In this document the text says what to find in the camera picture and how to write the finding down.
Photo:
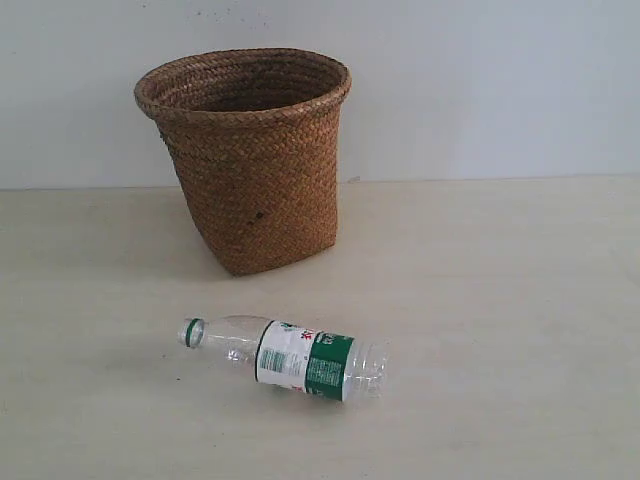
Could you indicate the clear plastic bottle green label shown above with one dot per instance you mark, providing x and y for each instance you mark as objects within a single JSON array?
[{"x": 277, "y": 353}]

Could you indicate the brown woven wicker basket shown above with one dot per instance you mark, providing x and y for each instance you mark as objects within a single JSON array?
[{"x": 253, "y": 137}]

